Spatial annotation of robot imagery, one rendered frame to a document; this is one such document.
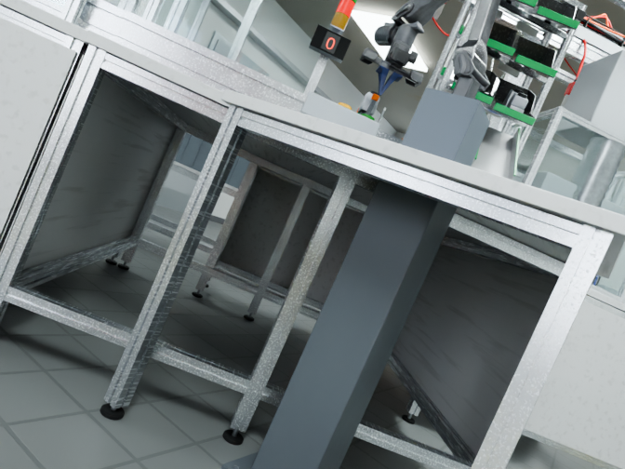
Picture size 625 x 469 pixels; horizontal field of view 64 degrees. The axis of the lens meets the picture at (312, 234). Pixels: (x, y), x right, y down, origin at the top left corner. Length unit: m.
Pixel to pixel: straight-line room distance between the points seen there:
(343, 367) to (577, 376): 1.57
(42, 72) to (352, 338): 1.02
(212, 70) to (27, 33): 0.46
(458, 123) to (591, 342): 1.58
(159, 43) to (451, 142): 0.81
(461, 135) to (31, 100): 1.07
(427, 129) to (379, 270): 0.35
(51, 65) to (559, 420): 2.39
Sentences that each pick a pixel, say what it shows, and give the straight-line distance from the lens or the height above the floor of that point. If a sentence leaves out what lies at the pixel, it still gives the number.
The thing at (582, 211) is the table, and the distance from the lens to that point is 0.91.
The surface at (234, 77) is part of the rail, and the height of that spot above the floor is 0.92.
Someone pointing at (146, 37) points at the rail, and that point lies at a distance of 1.50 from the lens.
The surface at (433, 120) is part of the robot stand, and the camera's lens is 1.26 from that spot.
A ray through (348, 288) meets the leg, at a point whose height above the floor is 0.54.
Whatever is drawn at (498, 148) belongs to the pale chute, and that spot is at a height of 1.11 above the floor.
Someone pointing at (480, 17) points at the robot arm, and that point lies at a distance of 1.43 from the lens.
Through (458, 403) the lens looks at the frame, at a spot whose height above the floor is 0.25.
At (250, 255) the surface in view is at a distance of 3.11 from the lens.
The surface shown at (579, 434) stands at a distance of 2.72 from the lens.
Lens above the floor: 0.67
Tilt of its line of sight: 2 degrees down
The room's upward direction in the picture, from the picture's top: 24 degrees clockwise
